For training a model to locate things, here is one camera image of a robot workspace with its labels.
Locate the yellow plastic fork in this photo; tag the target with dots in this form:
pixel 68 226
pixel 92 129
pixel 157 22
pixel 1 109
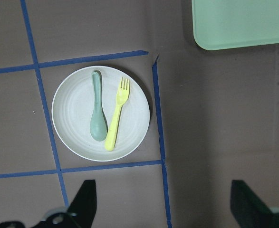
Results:
pixel 122 96

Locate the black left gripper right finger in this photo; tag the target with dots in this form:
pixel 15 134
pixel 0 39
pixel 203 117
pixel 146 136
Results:
pixel 249 210

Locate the brown paper table cover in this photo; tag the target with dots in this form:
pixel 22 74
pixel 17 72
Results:
pixel 214 114

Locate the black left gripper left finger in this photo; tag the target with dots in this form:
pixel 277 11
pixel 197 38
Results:
pixel 80 213

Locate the light green tray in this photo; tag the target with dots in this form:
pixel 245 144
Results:
pixel 224 24

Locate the white round plate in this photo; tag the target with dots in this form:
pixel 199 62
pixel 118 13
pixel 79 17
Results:
pixel 72 108

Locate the green plastic spoon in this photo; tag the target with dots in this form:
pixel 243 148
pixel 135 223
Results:
pixel 98 124

